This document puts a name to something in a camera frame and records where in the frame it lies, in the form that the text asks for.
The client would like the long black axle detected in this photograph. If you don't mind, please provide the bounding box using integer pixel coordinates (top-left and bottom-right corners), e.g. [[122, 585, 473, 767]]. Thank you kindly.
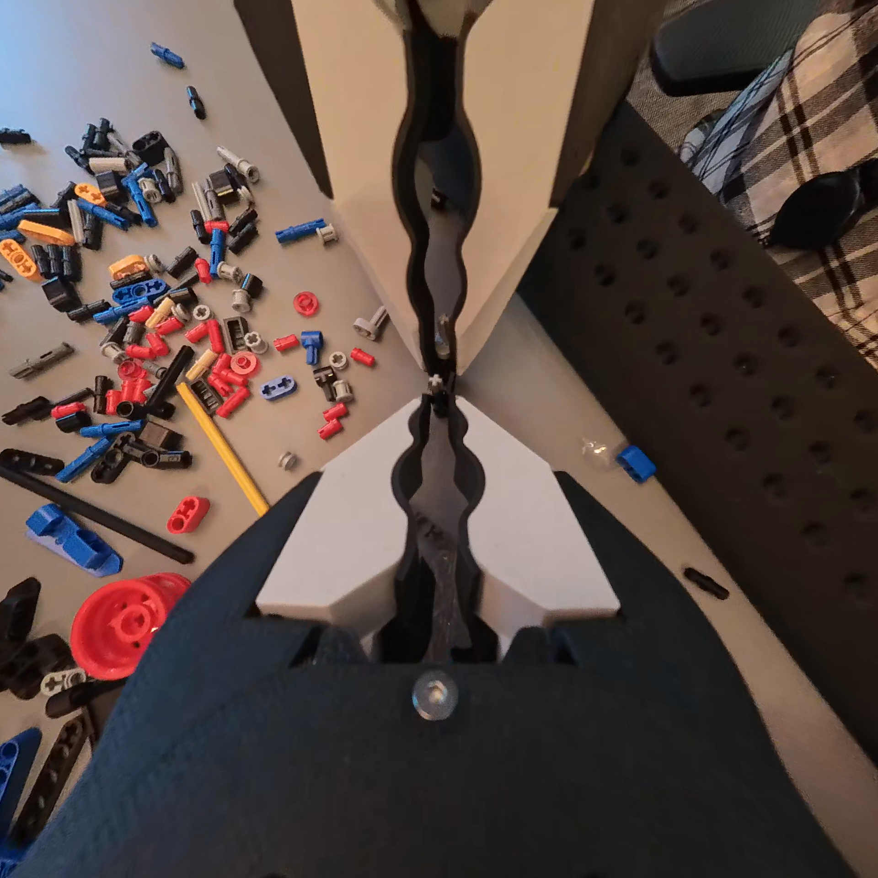
[[0, 463, 195, 565]]

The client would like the black oval object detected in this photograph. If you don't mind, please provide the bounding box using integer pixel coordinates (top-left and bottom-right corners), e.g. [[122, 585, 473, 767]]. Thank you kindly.
[[771, 168, 862, 248]]

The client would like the red two-hole beam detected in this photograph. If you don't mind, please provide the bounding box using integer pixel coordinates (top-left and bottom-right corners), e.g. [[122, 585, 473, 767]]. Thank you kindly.
[[166, 496, 211, 535]]

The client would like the small black pin assembly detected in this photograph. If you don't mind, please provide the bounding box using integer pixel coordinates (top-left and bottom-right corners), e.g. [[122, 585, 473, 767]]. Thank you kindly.
[[424, 312, 459, 421]]

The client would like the black perforated board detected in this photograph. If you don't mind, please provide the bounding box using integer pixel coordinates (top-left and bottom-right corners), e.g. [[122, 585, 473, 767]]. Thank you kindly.
[[518, 103, 878, 749]]

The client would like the pile of black beams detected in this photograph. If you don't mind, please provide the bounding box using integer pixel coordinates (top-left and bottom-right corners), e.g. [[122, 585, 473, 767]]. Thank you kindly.
[[0, 576, 104, 851]]

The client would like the small black pin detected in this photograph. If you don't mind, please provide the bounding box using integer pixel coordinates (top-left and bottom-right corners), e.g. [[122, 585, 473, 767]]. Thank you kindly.
[[684, 567, 730, 601]]

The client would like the large red wheel rim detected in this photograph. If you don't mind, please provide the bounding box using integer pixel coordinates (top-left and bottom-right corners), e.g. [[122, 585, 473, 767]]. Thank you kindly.
[[70, 573, 193, 681]]

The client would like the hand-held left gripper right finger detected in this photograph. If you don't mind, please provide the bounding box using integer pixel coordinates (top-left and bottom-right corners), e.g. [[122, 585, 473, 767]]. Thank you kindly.
[[448, 396, 622, 656]]

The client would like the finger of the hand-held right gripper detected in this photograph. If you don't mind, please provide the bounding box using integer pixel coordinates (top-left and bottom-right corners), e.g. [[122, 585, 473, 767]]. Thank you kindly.
[[290, 0, 440, 377], [446, 0, 596, 377]]

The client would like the grey desk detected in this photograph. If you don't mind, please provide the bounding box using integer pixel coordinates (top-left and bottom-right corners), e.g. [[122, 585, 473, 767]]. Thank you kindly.
[[0, 0, 878, 878]]

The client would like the blue fairing panel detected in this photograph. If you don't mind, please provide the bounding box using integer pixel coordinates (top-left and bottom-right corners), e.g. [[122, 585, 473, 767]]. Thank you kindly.
[[25, 503, 124, 575]]

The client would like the long yellow axle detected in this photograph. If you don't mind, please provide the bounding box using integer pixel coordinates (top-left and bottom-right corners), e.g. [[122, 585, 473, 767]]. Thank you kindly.
[[176, 380, 270, 517]]

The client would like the small blue brick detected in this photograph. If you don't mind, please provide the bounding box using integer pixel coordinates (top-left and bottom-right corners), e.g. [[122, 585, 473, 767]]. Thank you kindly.
[[615, 446, 657, 484]]

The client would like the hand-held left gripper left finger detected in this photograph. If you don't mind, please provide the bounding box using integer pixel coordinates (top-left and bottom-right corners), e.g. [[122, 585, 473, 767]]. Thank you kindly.
[[254, 395, 433, 659]]

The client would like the pile of small connector pins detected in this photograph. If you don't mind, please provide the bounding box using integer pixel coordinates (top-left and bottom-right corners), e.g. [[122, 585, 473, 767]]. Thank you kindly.
[[0, 41, 378, 484]]

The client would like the person's plaid shirt torso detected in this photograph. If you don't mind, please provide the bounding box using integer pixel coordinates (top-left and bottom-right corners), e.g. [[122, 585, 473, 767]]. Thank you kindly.
[[679, 0, 878, 351]]

